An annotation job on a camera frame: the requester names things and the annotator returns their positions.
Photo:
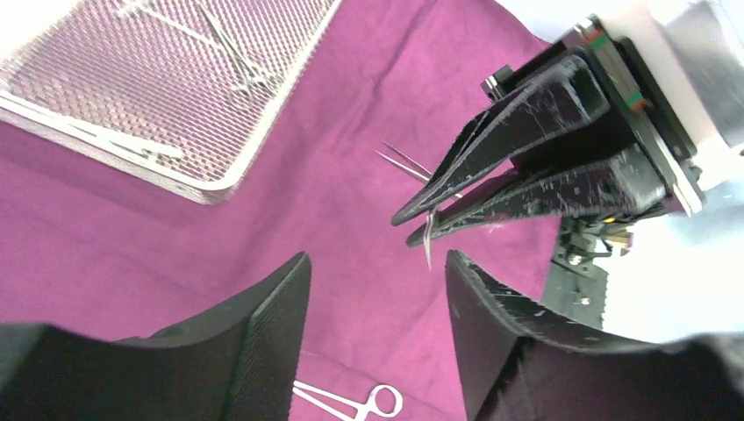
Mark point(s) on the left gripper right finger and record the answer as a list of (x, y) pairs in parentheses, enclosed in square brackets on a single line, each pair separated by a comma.
[(520, 360)]

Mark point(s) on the steel hemostat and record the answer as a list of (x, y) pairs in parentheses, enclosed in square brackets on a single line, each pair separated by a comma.
[(383, 400)]

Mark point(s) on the steel needle holder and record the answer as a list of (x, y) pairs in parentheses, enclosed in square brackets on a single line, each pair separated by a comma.
[(406, 164)]

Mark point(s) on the purple cloth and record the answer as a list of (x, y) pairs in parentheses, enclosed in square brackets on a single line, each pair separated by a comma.
[(100, 252)]

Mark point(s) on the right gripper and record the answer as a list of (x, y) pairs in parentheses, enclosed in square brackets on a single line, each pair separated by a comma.
[(563, 98)]

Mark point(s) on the metal mesh instrument tray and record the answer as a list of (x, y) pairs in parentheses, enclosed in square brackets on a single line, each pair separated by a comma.
[(146, 99)]

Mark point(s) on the steel curved tweezers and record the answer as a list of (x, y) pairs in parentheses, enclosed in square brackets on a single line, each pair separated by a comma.
[(427, 237)]

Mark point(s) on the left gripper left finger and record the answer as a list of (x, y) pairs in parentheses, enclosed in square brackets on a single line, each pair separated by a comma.
[(235, 361)]

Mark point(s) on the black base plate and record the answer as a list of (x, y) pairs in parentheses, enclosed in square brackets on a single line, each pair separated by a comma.
[(576, 285)]

